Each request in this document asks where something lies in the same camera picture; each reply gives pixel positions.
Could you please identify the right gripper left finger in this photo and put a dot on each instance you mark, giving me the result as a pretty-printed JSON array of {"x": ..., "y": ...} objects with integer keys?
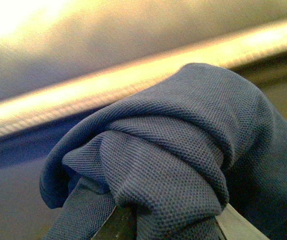
[{"x": 121, "y": 225}]

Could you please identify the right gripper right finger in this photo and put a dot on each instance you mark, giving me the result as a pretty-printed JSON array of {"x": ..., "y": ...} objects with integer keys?
[{"x": 233, "y": 226}]

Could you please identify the silver front-load washing machine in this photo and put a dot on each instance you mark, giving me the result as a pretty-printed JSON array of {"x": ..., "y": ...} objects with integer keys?
[{"x": 63, "y": 60}]

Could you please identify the dark blue polo shirt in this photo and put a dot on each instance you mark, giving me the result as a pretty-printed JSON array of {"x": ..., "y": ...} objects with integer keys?
[{"x": 178, "y": 152}]

